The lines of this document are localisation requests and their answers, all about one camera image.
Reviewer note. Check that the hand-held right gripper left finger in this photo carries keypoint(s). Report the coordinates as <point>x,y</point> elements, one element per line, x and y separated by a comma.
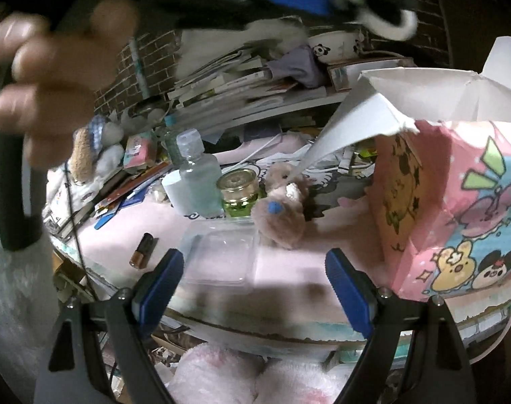
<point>158,286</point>

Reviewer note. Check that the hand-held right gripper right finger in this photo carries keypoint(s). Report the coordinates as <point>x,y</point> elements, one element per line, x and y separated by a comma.
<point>348,290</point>

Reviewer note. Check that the panda plush toy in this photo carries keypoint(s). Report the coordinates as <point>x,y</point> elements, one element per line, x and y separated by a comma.
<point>377,4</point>

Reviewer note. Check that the green glass jar gold lid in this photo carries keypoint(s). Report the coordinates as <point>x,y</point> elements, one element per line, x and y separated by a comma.
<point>238,193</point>

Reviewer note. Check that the pink cartoon paper bag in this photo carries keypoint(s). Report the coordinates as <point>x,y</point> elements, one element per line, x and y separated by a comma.
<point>449,197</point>

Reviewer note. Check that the person's left hand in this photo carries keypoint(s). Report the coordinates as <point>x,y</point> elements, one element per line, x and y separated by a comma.
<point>49,71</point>

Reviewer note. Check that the brown lipstick tube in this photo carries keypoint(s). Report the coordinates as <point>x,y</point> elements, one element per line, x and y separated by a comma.
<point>142,250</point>

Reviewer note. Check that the panda-print white bowl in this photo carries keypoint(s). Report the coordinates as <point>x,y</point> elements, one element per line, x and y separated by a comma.
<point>335,46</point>

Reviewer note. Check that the grey fur piece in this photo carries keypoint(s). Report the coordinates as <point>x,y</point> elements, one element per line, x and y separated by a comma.
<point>238,44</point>

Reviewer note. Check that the clear plastic tray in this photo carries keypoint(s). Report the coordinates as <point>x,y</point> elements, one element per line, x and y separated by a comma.
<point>222,256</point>

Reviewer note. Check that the purple cloth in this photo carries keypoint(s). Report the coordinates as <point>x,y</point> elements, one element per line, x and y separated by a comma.
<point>297,67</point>

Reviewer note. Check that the white cylindrical bottle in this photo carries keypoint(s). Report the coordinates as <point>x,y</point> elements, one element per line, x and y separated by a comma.
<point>177,193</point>

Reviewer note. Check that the pink fluffy slipper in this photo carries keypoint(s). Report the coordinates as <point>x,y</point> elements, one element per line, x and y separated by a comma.
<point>297,381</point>
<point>213,370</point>

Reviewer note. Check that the brown bear plush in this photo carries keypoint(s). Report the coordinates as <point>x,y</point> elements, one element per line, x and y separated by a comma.
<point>280,210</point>

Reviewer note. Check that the stack of books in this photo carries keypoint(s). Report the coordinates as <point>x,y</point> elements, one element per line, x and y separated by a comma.
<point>230,88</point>

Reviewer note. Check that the clear plastic bottle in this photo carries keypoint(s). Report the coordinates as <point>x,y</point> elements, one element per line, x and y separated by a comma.
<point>201,176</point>

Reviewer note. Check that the pink tissue packet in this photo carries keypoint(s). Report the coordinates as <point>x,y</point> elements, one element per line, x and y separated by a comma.
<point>140,151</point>

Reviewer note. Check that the green-label water bottle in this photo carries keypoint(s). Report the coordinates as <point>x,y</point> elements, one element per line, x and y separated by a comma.
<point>171,139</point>

